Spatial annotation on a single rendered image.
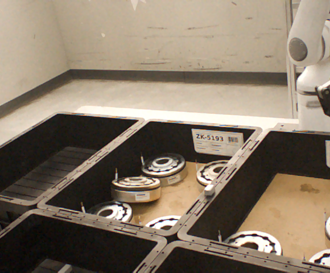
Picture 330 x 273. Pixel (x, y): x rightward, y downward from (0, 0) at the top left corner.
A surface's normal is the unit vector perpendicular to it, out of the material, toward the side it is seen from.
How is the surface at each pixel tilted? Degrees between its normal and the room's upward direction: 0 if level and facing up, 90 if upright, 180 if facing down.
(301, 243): 0
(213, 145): 90
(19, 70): 90
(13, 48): 90
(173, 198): 0
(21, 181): 0
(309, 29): 89
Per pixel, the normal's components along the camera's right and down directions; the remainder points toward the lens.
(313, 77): -0.41, -0.74
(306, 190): -0.17, -0.90
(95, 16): -0.50, 0.44
